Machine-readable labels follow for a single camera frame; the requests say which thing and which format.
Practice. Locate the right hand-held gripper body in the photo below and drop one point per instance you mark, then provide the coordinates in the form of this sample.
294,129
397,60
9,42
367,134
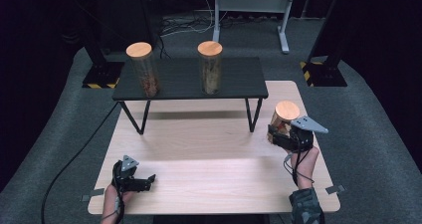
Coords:
300,139

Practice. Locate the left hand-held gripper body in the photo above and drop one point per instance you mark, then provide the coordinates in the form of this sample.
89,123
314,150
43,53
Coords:
123,179

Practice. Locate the glass jar with tan pieces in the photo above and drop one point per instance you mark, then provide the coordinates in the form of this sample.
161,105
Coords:
287,110

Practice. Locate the glass jar with dried leaves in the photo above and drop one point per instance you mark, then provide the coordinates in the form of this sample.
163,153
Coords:
210,71

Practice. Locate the glass jar with red contents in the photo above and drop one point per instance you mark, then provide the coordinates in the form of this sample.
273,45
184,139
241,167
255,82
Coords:
146,74

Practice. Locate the black shelf with metal legs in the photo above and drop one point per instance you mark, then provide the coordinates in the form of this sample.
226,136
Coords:
179,78

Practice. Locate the person's left hand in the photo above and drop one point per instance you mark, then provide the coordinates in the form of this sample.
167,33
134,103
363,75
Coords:
116,195

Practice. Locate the person's right hand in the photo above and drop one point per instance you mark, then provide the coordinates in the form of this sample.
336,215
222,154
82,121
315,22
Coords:
307,164

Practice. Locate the grey tape strip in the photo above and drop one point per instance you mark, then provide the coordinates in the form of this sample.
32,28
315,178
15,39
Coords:
335,189
94,193

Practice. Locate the black stand with striped base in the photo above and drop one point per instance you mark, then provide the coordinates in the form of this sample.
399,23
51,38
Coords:
103,74
326,74

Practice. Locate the white metal stand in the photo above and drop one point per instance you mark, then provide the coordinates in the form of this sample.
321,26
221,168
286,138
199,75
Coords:
252,4

